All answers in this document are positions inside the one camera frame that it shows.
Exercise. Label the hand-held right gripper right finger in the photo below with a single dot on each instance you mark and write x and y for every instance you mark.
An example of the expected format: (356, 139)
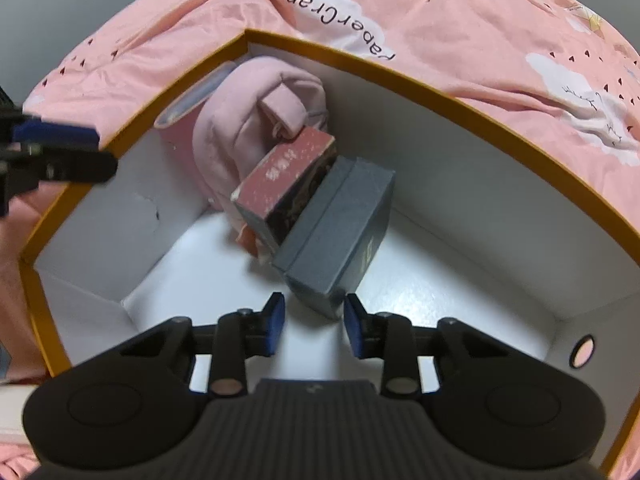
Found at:
(354, 327)

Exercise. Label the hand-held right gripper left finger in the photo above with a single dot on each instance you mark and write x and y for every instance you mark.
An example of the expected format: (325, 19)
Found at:
(274, 322)

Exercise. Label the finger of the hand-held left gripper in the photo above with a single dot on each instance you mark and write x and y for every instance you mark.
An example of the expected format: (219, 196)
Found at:
(55, 134)
(80, 167)

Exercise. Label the dark grey box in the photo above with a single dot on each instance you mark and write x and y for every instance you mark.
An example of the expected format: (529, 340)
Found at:
(330, 230)

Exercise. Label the dark red box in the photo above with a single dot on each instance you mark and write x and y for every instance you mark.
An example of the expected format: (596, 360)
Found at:
(280, 170)

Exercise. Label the orange cardboard box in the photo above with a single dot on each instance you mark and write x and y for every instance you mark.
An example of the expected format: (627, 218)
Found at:
(450, 200)

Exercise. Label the pink cloth pouch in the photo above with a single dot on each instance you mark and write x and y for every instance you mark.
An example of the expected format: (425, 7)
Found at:
(235, 125)

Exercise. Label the pink printed blanket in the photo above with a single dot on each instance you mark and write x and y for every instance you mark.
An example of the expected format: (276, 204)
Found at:
(450, 35)

